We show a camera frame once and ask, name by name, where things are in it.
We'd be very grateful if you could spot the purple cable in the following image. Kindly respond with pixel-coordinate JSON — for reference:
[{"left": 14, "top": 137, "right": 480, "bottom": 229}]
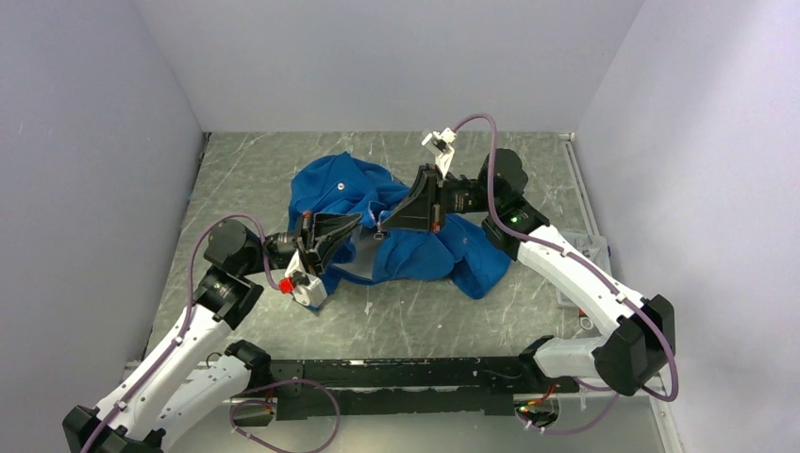
[
  {"left": 79, "top": 212, "right": 342, "bottom": 453},
  {"left": 453, "top": 112, "right": 681, "bottom": 438}
]

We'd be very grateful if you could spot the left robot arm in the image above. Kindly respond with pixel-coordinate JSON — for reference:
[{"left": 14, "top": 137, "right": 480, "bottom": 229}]
[{"left": 62, "top": 213, "right": 360, "bottom": 452}]

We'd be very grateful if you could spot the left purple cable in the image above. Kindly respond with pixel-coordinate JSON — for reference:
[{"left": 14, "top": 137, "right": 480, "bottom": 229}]
[{"left": 79, "top": 212, "right": 342, "bottom": 453}]

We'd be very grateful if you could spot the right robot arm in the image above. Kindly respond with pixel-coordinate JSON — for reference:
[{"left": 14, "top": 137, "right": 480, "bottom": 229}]
[{"left": 377, "top": 148, "right": 678, "bottom": 401}]

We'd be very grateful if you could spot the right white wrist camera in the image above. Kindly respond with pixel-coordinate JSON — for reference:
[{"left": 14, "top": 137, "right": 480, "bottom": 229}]
[{"left": 421, "top": 127, "right": 457, "bottom": 179}]

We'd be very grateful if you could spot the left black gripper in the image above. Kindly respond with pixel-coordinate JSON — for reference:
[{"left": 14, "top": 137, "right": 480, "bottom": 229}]
[{"left": 240, "top": 210, "right": 363, "bottom": 277}]

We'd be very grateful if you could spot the blue zip jacket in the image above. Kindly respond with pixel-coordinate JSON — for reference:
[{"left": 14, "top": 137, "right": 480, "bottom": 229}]
[{"left": 288, "top": 152, "right": 511, "bottom": 299}]

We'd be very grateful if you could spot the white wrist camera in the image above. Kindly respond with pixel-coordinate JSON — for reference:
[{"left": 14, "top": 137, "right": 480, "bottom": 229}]
[
  {"left": 421, "top": 127, "right": 457, "bottom": 179},
  {"left": 277, "top": 251, "right": 327, "bottom": 311}
]

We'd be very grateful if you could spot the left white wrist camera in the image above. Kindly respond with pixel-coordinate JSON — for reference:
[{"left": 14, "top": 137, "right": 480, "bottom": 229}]
[{"left": 277, "top": 251, "right": 327, "bottom": 311}]

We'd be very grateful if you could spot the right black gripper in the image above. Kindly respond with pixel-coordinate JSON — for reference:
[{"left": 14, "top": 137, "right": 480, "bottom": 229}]
[{"left": 381, "top": 164, "right": 498, "bottom": 234}]

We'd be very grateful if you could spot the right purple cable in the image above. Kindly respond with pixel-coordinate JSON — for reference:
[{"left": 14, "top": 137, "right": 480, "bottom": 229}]
[{"left": 453, "top": 112, "right": 681, "bottom": 438}]

